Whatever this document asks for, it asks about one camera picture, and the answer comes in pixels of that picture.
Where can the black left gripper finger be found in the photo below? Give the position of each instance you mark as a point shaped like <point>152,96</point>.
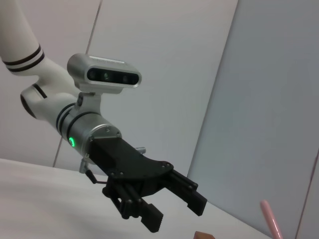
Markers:
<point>198,204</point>

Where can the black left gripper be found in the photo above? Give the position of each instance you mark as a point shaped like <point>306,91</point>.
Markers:
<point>124,159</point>

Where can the white and silver left arm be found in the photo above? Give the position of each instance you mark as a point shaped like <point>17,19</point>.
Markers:
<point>49,72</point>

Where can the dark wooden arch block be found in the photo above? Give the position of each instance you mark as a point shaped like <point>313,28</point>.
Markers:
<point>203,236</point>

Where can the small silver connector stub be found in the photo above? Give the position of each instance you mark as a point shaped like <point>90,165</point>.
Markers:
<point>141,149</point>

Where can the silver camera mount bracket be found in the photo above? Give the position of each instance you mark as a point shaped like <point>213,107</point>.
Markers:
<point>91,104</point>

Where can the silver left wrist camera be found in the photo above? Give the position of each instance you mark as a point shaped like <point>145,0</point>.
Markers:
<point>79,67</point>

